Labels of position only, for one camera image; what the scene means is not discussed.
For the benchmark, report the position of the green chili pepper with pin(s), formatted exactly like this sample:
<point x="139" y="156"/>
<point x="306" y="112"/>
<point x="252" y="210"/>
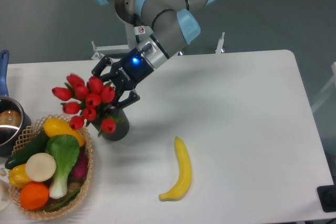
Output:
<point x="64" y="202"/>

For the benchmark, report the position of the small garlic piece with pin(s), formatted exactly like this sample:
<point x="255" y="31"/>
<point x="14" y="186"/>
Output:
<point x="3" y="172"/>

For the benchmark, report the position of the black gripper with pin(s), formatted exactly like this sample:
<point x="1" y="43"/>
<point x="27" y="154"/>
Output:
<point x="125" y="74"/>

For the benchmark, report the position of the yellow banana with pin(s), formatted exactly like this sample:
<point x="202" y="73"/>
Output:
<point x="182" y="185"/>

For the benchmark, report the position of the red tulip bouquet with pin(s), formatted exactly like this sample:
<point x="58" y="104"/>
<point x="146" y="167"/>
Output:
<point x="84" y="101"/>

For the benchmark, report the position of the woven wicker basket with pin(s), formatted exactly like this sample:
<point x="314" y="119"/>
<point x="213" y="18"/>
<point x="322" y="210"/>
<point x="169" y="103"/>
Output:
<point x="76" y="187"/>

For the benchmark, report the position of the blue handled saucepan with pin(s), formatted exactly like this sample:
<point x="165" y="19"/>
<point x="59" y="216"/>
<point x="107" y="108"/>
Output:
<point x="13" y="117"/>

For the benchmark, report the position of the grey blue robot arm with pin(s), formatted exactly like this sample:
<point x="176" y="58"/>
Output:
<point x="173" y="27"/>

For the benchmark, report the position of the cream round disc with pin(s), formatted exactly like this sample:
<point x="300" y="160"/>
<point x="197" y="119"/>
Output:
<point x="40" y="167"/>

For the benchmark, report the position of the orange fruit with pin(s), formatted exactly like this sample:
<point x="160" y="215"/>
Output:
<point x="34" y="195"/>

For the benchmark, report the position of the green bok choy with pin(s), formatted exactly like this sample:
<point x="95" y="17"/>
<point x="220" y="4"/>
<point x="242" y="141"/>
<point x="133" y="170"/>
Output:
<point x="65" y="151"/>

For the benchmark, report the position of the yellow bell pepper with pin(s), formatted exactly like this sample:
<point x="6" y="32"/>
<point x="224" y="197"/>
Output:
<point x="18" y="177"/>

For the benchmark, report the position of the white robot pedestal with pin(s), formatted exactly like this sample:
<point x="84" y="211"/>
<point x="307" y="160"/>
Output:
<point x="131" y="40"/>

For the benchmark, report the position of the green cucumber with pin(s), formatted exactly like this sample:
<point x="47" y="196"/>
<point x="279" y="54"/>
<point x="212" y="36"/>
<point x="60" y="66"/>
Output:
<point x="36" y="145"/>

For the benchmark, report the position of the black device at edge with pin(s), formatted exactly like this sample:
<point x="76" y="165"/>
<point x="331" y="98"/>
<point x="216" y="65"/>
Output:
<point x="327" y="197"/>

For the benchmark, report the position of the dark grey ribbed vase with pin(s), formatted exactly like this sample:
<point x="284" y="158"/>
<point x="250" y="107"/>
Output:
<point x="113" y="125"/>

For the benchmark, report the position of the yellow squash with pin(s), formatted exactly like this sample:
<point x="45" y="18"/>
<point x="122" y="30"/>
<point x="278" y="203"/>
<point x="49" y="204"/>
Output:
<point x="55" y="126"/>

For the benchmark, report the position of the purple red vegetable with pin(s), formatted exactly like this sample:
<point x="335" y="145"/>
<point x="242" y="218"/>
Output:
<point x="80" y="169"/>

